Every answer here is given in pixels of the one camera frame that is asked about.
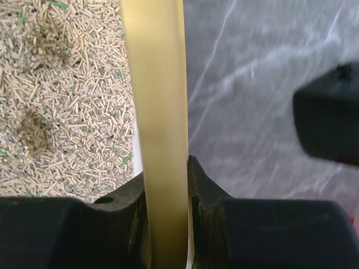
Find black metronome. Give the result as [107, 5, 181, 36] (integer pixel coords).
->
[292, 62, 358, 165]

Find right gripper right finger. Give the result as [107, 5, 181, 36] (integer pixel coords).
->
[187, 156, 358, 268]

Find yellow litter box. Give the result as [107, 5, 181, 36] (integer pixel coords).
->
[121, 1, 188, 268]

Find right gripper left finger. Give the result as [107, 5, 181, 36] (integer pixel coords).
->
[1, 175, 147, 268]

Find cat litter pellets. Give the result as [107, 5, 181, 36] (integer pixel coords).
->
[1, 1, 135, 202]

